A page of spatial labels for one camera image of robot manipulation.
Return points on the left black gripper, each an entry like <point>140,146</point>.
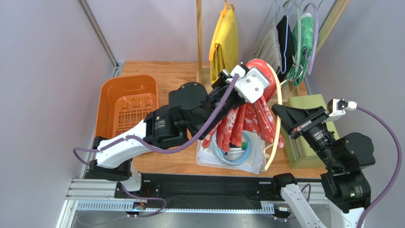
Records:
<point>222,80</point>

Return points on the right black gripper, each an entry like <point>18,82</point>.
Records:
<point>305,122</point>

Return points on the red patterned trousers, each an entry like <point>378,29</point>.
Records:
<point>254,118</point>

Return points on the cream plastic hanger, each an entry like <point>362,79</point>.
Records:
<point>271,150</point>

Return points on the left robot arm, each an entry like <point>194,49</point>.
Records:
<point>191,114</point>

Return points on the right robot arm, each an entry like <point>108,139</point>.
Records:
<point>345,186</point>

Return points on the yellow trousers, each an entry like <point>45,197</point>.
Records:
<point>217,66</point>

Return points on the orange plastic hanger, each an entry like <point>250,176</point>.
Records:
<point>224,44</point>

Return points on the purple plastic hanger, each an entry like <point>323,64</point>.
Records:
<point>315,36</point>

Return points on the light green hanger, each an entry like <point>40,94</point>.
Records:
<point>297,36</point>

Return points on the grey trousers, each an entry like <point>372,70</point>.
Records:
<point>268,49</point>

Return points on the black trousers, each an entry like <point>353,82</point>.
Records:
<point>290,51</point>

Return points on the green trousers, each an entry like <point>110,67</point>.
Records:
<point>296,75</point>

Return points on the olive green box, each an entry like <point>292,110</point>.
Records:
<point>299,152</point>

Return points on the green black marker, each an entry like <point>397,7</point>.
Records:
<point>243,145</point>

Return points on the white pen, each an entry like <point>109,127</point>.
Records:
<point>234,152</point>

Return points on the blue headphones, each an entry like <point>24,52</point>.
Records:
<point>219,153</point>

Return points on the orange plastic basket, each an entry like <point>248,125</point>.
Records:
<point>125,101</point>

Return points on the wooden clothes rack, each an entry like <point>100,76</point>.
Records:
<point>203,73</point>

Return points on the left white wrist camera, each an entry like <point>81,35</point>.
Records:
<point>251,82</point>

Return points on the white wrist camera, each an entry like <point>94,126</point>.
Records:
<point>251,82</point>
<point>340,106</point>

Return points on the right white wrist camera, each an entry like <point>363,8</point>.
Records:
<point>340,106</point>

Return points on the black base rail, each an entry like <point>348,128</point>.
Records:
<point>176,191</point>

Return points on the blue wire hanger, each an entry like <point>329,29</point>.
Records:
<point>285,27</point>

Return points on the aluminium frame post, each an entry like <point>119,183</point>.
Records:
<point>84,5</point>

